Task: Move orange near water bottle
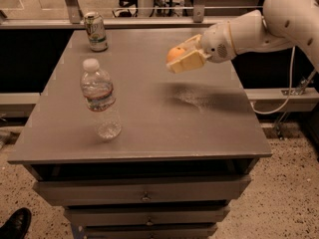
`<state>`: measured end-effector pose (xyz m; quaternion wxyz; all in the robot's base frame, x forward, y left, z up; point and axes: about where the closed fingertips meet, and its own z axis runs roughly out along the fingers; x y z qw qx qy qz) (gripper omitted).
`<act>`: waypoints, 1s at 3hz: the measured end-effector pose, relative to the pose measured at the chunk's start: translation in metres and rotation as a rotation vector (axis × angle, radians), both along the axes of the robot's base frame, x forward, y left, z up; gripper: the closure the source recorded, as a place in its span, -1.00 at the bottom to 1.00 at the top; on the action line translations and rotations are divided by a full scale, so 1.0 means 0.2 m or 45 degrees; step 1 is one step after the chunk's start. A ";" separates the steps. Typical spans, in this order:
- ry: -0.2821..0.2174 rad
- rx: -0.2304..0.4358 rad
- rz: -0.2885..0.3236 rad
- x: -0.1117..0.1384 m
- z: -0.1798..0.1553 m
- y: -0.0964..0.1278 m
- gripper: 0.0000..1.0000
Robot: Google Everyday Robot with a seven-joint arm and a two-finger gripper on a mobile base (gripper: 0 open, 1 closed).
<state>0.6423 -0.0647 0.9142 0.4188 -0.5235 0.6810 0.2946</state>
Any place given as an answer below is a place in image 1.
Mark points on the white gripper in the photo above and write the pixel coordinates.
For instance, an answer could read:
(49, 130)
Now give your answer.
(215, 44)

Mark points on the grey drawer cabinet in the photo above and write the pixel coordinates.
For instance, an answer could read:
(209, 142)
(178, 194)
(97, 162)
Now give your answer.
(187, 145)

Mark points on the green white soda can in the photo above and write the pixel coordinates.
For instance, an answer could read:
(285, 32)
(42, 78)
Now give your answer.
(94, 25)

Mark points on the black shoe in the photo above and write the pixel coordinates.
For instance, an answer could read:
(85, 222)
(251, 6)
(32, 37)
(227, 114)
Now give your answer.
(16, 227)

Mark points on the clear plastic water bottle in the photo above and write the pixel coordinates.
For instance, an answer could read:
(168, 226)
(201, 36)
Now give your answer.
(99, 94)

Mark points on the metal railing frame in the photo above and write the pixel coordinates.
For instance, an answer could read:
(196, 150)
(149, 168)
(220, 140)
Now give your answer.
(68, 14)

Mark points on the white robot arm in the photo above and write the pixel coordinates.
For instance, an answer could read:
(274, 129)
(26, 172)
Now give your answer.
(280, 25)

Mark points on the orange fruit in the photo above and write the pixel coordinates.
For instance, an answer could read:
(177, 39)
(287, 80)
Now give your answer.
(174, 53)

